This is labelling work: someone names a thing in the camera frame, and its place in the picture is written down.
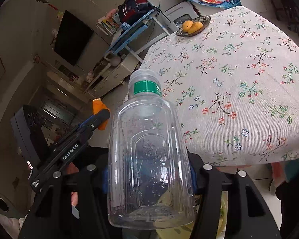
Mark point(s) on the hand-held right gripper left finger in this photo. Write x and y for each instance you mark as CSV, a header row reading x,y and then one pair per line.
x,y
105,181

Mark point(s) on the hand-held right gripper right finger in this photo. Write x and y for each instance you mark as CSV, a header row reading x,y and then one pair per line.
x,y
193,179

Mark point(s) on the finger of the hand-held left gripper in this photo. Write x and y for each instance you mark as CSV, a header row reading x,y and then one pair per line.
x,y
94,124

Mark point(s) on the large orange fruit peel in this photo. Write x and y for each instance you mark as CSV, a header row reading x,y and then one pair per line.
x,y
98,107

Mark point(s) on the clear plastic bottle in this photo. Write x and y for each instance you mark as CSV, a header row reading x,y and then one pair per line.
x,y
149,142

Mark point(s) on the yellow plastic bucket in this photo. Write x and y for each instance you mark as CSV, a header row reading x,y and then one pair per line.
x,y
174,234

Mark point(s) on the cream television cabinet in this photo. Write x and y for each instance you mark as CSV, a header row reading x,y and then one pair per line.
x,y
114,74

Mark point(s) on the pink kettlebell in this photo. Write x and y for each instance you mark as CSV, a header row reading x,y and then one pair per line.
x,y
115,60

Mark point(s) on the brown plush toy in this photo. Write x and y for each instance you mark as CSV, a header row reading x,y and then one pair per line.
x,y
52,47

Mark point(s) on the blue study desk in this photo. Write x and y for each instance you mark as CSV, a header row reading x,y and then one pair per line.
x,y
129,36

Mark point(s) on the row of books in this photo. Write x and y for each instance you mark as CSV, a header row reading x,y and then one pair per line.
x,y
107,26

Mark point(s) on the white plush toy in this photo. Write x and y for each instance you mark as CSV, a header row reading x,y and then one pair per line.
x,y
54,33

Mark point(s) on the person's right leg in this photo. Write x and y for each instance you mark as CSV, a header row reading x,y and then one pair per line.
x,y
294,211

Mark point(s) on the floral tablecloth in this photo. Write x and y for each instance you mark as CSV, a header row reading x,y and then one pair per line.
x,y
239,79

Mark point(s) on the pink plush toy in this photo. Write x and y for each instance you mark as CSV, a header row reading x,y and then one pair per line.
x,y
112,13

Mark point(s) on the green plush toy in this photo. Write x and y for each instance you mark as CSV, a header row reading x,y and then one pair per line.
x,y
59,16

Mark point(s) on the dark striped backpack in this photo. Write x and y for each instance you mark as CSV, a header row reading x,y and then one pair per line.
x,y
134,7

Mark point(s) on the white air purifier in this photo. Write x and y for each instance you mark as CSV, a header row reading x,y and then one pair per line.
x,y
175,10

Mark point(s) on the woven fruit basket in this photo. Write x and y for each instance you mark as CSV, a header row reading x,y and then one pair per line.
x,y
204,21

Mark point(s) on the black folding chairs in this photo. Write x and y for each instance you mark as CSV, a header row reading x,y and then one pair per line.
x,y
289,5

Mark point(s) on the black wall television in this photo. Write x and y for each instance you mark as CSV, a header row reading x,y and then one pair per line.
x,y
73,37

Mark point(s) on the red knot wall ornament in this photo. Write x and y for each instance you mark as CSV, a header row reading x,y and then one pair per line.
x,y
46,3

